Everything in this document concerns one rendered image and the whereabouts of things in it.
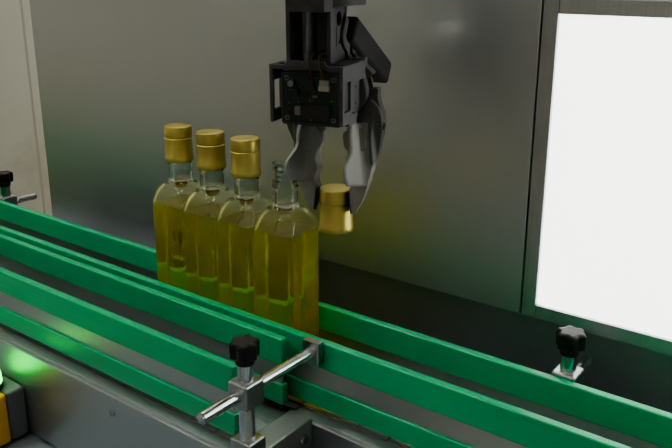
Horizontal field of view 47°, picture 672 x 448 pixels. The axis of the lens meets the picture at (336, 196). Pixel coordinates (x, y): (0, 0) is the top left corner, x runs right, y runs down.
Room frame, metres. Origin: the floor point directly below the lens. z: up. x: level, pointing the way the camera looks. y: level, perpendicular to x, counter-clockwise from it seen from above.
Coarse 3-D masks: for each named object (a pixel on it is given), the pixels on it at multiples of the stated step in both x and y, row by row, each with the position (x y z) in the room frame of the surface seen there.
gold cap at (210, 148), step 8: (200, 136) 0.89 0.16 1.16; (208, 136) 0.88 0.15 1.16; (216, 136) 0.89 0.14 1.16; (224, 136) 0.90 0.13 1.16; (200, 144) 0.89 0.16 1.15; (208, 144) 0.88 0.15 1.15; (216, 144) 0.89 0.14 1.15; (224, 144) 0.90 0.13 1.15; (200, 152) 0.89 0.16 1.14; (208, 152) 0.88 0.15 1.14; (216, 152) 0.89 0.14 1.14; (224, 152) 0.90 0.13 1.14; (200, 160) 0.89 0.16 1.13; (208, 160) 0.88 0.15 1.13; (216, 160) 0.89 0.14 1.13; (224, 160) 0.90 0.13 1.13; (200, 168) 0.89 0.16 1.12; (208, 168) 0.88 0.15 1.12; (216, 168) 0.89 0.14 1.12; (224, 168) 0.89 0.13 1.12
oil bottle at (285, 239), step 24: (264, 216) 0.82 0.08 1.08; (288, 216) 0.81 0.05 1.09; (312, 216) 0.83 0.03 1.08; (264, 240) 0.81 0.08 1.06; (288, 240) 0.79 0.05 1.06; (312, 240) 0.82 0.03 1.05; (264, 264) 0.81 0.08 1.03; (288, 264) 0.79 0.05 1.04; (312, 264) 0.82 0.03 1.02; (264, 288) 0.81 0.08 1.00; (288, 288) 0.79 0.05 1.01; (312, 288) 0.82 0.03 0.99; (264, 312) 0.81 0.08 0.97; (288, 312) 0.79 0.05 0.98; (312, 312) 0.82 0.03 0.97
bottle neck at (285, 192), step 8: (280, 160) 0.84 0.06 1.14; (272, 168) 0.83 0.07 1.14; (280, 168) 0.82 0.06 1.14; (272, 176) 0.82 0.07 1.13; (280, 176) 0.82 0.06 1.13; (272, 184) 0.83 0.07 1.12; (280, 184) 0.82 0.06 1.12; (288, 184) 0.82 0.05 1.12; (296, 184) 0.83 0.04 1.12; (272, 192) 0.83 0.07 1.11; (280, 192) 0.82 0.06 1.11; (288, 192) 0.82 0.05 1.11; (296, 192) 0.82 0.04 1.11; (280, 200) 0.82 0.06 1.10; (288, 200) 0.82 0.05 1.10; (296, 200) 0.82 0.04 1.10
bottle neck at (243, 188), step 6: (234, 180) 0.86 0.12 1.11; (240, 180) 0.85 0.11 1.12; (246, 180) 0.85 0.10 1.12; (252, 180) 0.85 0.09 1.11; (258, 180) 0.86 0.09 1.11; (234, 186) 0.86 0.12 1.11; (240, 186) 0.85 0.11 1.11; (246, 186) 0.85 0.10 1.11; (252, 186) 0.85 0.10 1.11; (258, 186) 0.86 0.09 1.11; (234, 192) 0.86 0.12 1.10; (240, 192) 0.85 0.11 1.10; (246, 192) 0.85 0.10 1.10; (252, 192) 0.85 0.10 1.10; (258, 192) 0.86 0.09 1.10; (246, 198) 0.85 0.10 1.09
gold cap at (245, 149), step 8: (240, 136) 0.87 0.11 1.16; (248, 136) 0.87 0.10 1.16; (256, 136) 0.87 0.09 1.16; (232, 144) 0.85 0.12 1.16; (240, 144) 0.85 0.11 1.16; (248, 144) 0.85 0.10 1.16; (256, 144) 0.86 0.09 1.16; (232, 152) 0.86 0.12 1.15; (240, 152) 0.85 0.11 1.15; (248, 152) 0.85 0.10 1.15; (256, 152) 0.86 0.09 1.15; (232, 160) 0.86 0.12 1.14; (240, 160) 0.85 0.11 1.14; (248, 160) 0.85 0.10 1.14; (256, 160) 0.86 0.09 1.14; (232, 168) 0.86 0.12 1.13; (240, 168) 0.85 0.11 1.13; (248, 168) 0.85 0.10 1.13; (256, 168) 0.85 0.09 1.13; (232, 176) 0.86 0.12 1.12; (240, 176) 0.85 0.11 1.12; (248, 176) 0.85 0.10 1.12; (256, 176) 0.85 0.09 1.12
